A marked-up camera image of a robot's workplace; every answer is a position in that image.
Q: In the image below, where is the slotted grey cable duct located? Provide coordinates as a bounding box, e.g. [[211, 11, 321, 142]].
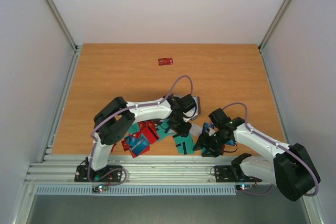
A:
[[35, 185, 236, 196]]

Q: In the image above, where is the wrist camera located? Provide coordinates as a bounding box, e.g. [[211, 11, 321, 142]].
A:
[[205, 127, 216, 136], [183, 107, 198, 122]]

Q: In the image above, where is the blue card lower pile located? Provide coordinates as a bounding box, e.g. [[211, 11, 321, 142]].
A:
[[127, 136, 150, 158]]

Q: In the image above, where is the brown leather card holder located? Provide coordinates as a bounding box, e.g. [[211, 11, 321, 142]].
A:
[[184, 96, 201, 121]]

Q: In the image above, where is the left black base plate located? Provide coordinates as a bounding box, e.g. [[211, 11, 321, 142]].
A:
[[74, 165, 122, 183]]

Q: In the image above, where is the black vip card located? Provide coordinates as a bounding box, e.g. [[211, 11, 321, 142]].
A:
[[153, 119, 168, 128]]

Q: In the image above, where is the white card right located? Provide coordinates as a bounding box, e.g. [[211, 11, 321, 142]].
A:
[[190, 124, 203, 136]]

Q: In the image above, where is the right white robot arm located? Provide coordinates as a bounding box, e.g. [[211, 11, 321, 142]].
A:
[[193, 109, 321, 201]]

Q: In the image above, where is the blue card far right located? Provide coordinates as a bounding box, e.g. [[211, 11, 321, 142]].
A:
[[225, 140, 236, 146]]

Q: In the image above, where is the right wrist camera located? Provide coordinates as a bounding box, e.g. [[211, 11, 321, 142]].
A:
[[205, 127, 216, 136]]

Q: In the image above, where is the teal card upper left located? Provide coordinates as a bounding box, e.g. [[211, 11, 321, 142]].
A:
[[128, 123, 140, 134]]

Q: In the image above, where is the lone red card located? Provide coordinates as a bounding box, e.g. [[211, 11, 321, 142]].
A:
[[158, 58, 173, 66]]

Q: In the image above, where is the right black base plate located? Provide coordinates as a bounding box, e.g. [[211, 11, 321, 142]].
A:
[[214, 165, 262, 183]]

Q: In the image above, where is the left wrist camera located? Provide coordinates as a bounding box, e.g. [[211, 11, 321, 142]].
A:
[[183, 107, 198, 122]]

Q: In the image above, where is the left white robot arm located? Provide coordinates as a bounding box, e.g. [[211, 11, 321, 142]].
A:
[[87, 94, 197, 181]]

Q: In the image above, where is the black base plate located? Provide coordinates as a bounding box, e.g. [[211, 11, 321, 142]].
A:
[[214, 165, 262, 183], [74, 165, 122, 183]]

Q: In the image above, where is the teal card black stripe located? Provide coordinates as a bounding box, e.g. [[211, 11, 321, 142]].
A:
[[156, 127, 174, 140], [175, 141, 194, 155], [172, 134, 193, 145]]

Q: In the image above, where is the red card black stripe centre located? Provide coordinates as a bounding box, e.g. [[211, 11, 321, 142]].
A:
[[141, 126, 160, 144]]

